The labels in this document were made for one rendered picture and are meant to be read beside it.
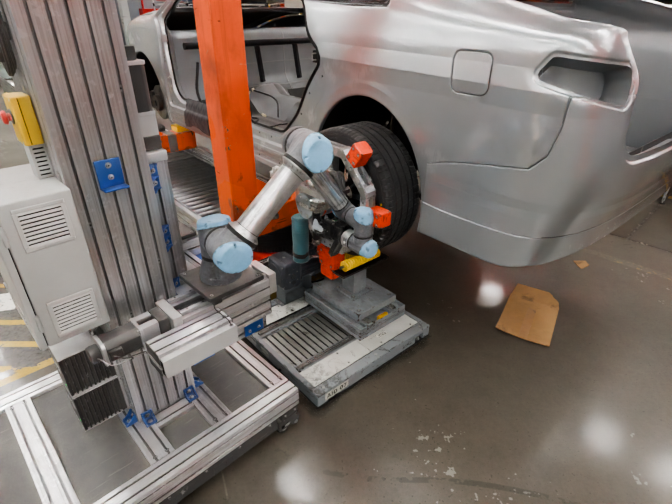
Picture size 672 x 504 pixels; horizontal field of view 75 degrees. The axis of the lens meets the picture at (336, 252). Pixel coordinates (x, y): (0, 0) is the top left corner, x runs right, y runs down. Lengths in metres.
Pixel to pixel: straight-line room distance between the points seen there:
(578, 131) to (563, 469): 1.37
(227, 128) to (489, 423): 1.87
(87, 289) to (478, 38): 1.57
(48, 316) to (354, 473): 1.28
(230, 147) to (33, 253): 1.15
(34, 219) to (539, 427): 2.13
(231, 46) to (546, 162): 1.45
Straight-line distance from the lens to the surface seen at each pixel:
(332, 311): 2.53
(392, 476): 2.03
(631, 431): 2.54
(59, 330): 1.61
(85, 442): 2.08
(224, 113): 2.27
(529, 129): 1.73
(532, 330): 2.89
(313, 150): 1.40
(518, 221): 1.83
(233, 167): 2.35
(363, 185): 1.97
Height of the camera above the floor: 1.68
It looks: 29 degrees down
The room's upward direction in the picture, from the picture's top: straight up
